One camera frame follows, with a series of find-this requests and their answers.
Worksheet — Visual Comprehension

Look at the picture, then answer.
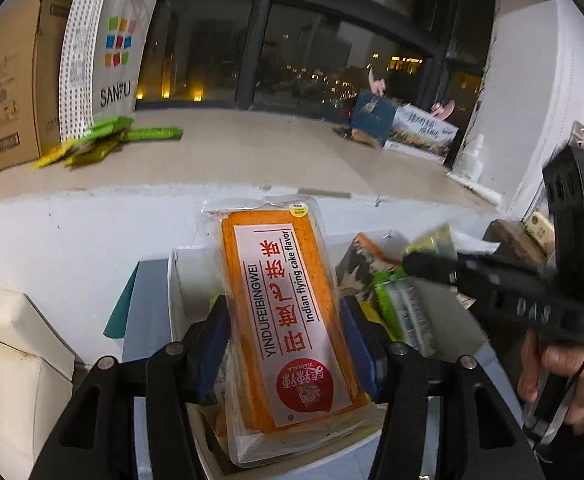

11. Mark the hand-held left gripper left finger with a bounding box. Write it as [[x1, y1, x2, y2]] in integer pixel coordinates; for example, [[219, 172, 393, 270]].
[[32, 296, 232, 480]]

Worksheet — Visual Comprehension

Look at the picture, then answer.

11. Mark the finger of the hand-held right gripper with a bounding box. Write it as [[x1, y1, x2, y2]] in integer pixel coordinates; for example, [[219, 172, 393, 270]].
[[402, 252, 515, 308], [454, 253, 544, 282]]

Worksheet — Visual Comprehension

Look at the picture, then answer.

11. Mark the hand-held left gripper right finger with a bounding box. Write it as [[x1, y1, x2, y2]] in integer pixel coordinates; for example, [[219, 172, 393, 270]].
[[341, 295, 548, 480]]

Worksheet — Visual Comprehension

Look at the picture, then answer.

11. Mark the gold snack packet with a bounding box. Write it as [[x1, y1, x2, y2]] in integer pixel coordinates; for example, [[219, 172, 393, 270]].
[[404, 224, 459, 262]]

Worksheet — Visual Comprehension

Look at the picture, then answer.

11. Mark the white storage box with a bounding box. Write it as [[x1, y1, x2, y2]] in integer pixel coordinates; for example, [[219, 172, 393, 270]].
[[167, 230, 499, 480]]

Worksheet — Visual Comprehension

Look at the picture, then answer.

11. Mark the orange cake packet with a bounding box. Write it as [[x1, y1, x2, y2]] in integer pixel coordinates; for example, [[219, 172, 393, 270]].
[[201, 196, 374, 467]]

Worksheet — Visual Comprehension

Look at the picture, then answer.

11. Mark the cream printed carton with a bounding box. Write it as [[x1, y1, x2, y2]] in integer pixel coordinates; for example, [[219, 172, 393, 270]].
[[523, 211, 556, 257]]

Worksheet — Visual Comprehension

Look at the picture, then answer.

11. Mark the green white snack packet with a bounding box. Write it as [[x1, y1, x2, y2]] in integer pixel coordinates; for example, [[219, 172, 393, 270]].
[[373, 266, 439, 357]]

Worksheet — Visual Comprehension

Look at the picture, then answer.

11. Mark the dark snack packet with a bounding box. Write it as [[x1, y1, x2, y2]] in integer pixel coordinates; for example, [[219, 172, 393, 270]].
[[336, 232, 399, 303]]

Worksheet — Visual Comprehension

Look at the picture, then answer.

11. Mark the long printed box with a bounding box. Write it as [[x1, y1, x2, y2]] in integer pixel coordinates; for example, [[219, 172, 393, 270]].
[[382, 104, 461, 164]]

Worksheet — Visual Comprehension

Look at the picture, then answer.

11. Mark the small brown packet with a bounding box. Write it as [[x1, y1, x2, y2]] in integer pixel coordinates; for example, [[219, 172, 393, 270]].
[[333, 124, 369, 144]]

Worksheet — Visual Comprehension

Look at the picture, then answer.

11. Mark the dark blue box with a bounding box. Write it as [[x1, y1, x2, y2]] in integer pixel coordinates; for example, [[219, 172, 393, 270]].
[[349, 91, 399, 149]]

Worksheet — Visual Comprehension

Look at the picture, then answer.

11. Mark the white sofa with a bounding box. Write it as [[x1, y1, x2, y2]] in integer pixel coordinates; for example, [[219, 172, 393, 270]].
[[0, 281, 76, 463]]

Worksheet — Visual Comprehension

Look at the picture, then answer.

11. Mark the pile of green yellow packets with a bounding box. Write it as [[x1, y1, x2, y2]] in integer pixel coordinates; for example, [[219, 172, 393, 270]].
[[33, 115, 184, 170]]

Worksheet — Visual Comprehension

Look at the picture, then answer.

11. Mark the dark window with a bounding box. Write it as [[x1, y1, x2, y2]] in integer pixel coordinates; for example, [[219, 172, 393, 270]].
[[136, 0, 495, 126]]

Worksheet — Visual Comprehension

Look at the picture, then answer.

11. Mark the white shopping bag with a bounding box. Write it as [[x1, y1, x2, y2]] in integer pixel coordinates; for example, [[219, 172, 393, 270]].
[[58, 0, 159, 142]]

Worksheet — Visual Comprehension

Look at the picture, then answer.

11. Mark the brown cardboard box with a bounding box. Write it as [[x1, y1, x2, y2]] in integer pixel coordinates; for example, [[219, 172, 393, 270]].
[[0, 0, 76, 176]]

